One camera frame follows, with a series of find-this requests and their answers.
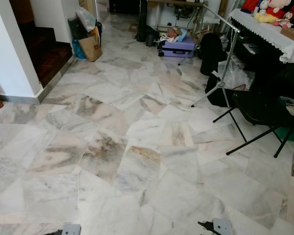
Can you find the yellow plush toy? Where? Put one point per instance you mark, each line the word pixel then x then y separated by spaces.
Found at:
pixel 264 17

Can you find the purple suitcase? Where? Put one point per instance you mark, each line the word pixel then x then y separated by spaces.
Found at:
pixel 179 48

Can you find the clear plastic bag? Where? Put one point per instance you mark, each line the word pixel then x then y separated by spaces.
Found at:
pixel 237 76

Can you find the red plush toy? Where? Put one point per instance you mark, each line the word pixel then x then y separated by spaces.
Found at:
pixel 279 9

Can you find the white lace tablecloth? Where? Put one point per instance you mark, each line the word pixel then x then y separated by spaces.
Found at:
pixel 264 32

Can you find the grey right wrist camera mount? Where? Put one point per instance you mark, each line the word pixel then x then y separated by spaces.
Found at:
pixel 222 227

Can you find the silver tripod stand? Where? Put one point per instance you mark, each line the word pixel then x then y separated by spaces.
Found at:
pixel 229 54

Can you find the black folding chair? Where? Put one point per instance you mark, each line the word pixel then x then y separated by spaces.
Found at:
pixel 264 110

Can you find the tall black bag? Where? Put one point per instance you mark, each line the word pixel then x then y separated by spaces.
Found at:
pixel 142 22

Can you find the green box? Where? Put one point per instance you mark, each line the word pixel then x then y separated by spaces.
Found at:
pixel 286 133

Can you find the brown paper bag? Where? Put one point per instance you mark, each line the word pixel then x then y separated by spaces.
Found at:
pixel 90 48

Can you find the black backpack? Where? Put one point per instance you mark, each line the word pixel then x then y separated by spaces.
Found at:
pixel 212 53

